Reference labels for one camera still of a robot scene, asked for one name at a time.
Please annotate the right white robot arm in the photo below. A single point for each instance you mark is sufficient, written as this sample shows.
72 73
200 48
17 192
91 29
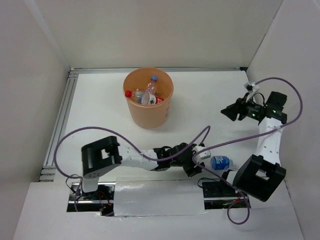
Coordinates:
262 173

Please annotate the clear bottle red label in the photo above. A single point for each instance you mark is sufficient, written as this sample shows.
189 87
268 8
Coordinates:
135 96

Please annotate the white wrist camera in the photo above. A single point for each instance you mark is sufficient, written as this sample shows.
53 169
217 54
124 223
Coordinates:
201 156
252 88

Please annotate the aluminium frame rail left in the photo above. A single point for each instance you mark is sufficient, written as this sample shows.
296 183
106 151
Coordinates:
48 170

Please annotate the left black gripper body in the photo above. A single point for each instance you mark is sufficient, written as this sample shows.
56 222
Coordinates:
187 163

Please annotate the blue label bottle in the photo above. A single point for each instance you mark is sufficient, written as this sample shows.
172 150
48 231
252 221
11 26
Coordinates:
221 163

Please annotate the orange plastic bin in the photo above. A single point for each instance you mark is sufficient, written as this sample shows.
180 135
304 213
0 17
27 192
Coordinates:
150 116

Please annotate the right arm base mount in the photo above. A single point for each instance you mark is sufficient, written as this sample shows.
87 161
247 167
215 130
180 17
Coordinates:
218 195

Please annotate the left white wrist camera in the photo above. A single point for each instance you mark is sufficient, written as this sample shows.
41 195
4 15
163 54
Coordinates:
201 156

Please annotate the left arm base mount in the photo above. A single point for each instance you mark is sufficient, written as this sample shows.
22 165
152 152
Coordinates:
100 201

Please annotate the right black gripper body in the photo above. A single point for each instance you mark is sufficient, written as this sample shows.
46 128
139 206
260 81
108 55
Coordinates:
254 110

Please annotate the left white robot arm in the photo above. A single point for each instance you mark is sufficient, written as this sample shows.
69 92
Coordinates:
104 155

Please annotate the clear bottle blue cap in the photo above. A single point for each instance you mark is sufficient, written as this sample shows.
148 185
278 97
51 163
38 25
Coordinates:
149 96

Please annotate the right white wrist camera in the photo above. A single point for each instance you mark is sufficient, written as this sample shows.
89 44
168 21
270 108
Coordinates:
252 88

